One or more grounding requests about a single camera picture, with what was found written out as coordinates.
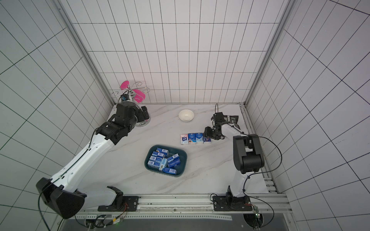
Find blue red pocket tissue pack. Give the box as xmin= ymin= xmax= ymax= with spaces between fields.
xmin=203 ymin=137 xmax=212 ymax=143

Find blue white pocket tissue pack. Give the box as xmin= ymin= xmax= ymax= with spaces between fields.
xmin=195 ymin=133 xmax=204 ymax=144

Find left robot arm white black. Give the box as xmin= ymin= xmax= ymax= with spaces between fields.
xmin=36 ymin=101 xmax=150 ymax=219

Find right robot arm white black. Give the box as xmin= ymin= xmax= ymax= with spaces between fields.
xmin=203 ymin=121 xmax=268 ymax=199

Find teal storage tray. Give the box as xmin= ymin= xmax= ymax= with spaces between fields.
xmin=144 ymin=145 xmax=188 ymax=177

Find pink cup lower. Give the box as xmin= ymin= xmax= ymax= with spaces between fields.
xmin=133 ymin=89 xmax=146 ymax=103

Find pink cup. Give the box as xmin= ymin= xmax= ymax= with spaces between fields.
xmin=133 ymin=89 xmax=146 ymax=103
xmin=120 ymin=80 xmax=130 ymax=90

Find black snack bag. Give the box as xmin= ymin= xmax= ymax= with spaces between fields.
xmin=228 ymin=116 xmax=239 ymax=124

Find pink cup upper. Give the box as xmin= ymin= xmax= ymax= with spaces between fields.
xmin=120 ymin=80 xmax=130 ymax=90

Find chrome cup holder stand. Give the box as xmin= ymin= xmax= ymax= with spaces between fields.
xmin=111 ymin=80 xmax=150 ymax=127

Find white bowl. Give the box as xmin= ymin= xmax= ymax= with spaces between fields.
xmin=178 ymin=109 xmax=195 ymax=122

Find blue tissue pack front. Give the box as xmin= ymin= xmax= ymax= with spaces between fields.
xmin=163 ymin=167 xmax=177 ymax=175

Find light blue tissue pack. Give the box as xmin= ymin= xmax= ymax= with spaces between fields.
xmin=159 ymin=158 xmax=168 ymax=172

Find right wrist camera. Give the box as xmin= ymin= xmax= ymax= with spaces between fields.
xmin=213 ymin=112 xmax=229 ymax=124

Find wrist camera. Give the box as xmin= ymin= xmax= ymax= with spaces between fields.
xmin=213 ymin=112 xmax=229 ymax=124
xmin=120 ymin=94 xmax=130 ymax=102

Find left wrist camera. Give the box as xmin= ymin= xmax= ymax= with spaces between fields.
xmin=120 ymin=94 xmax=130 ymax=102

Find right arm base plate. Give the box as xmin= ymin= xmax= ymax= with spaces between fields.
xmin=210 ymin=194 xmax=253 ymax=212

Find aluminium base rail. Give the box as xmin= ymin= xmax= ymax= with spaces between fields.
xmin=73 ymin=194 xmax=293 ymax=223

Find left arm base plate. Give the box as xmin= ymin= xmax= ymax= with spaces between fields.
xmin=98 ymin=196 xmax=139 ymax=213

